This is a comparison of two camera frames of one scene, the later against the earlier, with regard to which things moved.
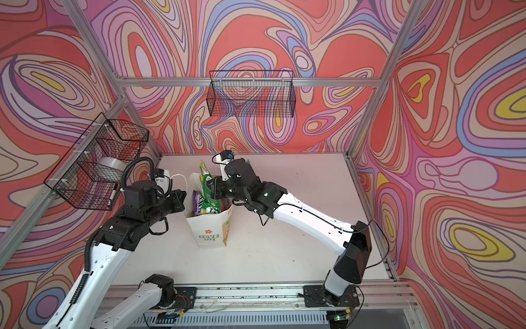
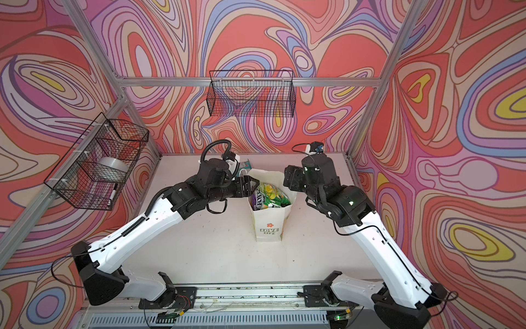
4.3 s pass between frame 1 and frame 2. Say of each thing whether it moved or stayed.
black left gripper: moved
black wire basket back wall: stayed
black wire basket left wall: stayed
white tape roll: stayed
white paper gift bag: moved
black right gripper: moved
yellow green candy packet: moved
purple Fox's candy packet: moved
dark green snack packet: moved
